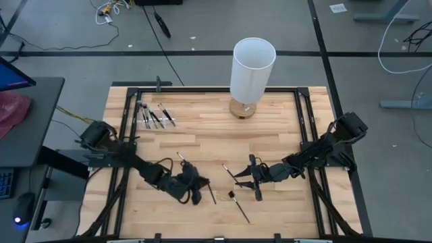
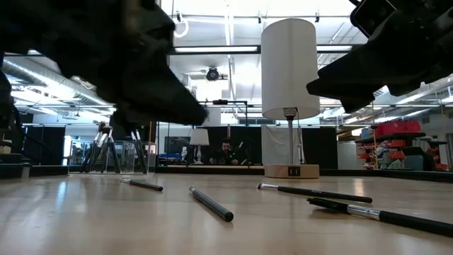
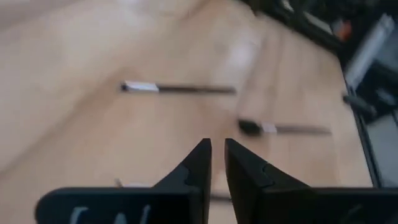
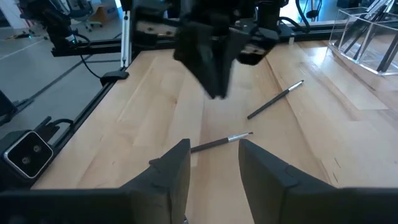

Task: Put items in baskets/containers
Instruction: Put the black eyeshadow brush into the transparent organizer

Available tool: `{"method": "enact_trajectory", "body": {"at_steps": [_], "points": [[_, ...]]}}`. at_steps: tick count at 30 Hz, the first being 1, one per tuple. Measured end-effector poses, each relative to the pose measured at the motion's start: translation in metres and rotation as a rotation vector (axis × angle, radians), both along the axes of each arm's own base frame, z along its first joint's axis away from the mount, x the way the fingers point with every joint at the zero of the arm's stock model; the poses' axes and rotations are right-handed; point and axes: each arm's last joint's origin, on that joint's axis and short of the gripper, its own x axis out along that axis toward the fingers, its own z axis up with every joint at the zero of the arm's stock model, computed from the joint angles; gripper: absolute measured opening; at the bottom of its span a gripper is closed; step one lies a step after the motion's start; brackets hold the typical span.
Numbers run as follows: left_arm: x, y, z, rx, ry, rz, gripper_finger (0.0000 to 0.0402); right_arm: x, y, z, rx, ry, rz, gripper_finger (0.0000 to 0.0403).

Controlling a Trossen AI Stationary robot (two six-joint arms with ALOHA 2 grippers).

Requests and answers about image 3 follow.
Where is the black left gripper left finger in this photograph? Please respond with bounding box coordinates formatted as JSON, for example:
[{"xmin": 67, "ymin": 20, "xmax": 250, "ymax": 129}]
[{"xmin": 34, "ymin": 138, "xmax": 213, "ymax": 224}]

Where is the dark-head makeup brush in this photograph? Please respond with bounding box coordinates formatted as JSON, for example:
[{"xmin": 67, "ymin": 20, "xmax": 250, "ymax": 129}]
[{"xmin": 237, "ymin": 118, "xmax": 333, "ymax": 138}]

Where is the black aluminium rig frame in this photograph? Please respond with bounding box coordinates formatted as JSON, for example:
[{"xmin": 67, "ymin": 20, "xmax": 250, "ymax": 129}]
[{"xmin": 242, "ymin": 0, "xmax": 398, "ymax": 189}]

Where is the thin black makeup brush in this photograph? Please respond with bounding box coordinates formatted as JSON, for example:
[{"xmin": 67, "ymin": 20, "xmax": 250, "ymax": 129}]
[
  {"xmin": 113, "ymin": 177, "xmax": 233, "ymax": 202},
  {"xmin": 119, "ymin": 80, "xmax": 238, "ymax": 95}
]

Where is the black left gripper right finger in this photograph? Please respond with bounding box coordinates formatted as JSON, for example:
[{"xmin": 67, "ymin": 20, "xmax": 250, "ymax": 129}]
[{"xmin": 224, "ymin": 138, "xmax": 398, "ymax": 224}]

